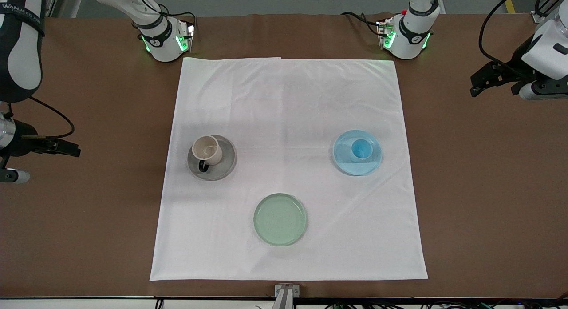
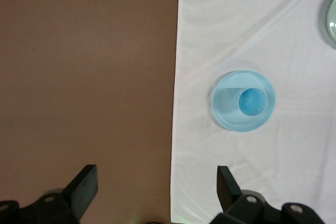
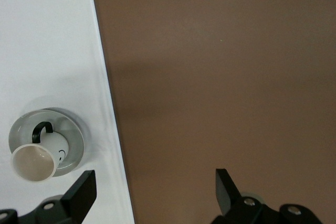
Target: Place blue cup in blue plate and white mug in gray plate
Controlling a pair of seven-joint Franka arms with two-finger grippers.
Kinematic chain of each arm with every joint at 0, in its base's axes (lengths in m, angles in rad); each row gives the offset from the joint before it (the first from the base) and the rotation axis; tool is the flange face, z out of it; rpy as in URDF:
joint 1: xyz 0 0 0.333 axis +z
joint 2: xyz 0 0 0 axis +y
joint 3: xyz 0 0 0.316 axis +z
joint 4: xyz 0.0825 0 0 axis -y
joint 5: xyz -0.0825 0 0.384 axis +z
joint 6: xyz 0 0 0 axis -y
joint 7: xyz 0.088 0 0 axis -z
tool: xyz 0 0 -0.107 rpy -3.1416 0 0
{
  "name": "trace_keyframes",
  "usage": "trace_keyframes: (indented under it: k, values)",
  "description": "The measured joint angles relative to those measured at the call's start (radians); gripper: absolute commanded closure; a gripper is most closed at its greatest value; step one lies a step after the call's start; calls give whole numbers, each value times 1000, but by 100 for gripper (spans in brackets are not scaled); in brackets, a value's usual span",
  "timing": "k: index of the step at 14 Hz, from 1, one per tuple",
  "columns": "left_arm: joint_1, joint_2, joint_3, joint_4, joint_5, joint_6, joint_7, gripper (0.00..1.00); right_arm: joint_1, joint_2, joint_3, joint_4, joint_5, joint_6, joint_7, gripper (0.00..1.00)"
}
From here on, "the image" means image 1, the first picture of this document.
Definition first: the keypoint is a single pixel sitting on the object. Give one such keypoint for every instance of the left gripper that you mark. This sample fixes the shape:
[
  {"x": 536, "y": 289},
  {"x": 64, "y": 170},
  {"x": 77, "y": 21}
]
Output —
[{"x": 517, "y": 60}]

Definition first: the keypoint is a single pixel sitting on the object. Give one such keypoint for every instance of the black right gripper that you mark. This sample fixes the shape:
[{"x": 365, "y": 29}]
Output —
[{"x": 24, "y": 141}]

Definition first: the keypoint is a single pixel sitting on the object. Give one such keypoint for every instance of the blue plastic cup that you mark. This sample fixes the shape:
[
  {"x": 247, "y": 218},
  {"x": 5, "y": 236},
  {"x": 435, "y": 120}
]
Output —
[{"x": 361, "y": 150}]

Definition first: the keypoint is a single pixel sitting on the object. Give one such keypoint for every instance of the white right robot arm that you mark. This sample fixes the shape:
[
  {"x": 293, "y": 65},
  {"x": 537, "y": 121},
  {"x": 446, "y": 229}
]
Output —
[{"x": 159, "y": 38}]

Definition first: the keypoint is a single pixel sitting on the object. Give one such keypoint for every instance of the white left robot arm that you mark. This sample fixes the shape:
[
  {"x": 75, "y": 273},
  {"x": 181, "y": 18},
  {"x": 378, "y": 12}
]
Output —
[{"x": 410, "y": 33}]

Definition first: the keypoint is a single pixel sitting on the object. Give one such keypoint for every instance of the silver base connector plate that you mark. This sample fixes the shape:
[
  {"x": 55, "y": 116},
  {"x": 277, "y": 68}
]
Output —
[
  {"x": 385, "y": 33},
  {"x": 188, "y": 33}
]

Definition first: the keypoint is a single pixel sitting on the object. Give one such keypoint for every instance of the gray plate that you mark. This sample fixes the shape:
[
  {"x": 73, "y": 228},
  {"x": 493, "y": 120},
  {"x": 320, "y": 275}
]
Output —
[{"x": 226, "y": 167}]

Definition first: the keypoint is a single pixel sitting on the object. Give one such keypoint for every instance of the blue plate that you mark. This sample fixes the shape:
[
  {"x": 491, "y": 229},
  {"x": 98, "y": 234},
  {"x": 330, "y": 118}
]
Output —
[{"x": 346, "y": 164}]

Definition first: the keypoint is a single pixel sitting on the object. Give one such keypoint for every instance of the green plate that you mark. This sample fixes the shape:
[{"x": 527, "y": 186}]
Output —
[{"x": 280, "y": 220}]

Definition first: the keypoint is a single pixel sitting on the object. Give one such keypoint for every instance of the white table cloth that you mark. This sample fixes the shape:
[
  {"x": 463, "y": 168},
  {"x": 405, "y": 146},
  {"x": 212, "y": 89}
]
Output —
[{"x": 288, "y": 100}]

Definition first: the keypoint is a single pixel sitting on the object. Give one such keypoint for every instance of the aluminium frame profile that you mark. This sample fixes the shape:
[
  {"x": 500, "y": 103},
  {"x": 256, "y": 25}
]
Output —
[{"x": 538, "y": 17}]

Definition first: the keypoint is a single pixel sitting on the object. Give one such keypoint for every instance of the black table edge rail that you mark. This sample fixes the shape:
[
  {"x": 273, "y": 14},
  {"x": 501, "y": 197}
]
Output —
[{"x": 88, "y": 297}]

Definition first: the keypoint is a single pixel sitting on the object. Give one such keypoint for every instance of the metal table edge bracket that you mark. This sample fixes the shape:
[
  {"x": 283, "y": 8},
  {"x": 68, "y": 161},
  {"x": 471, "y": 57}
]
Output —
[{"x": 287, "y": 293}]

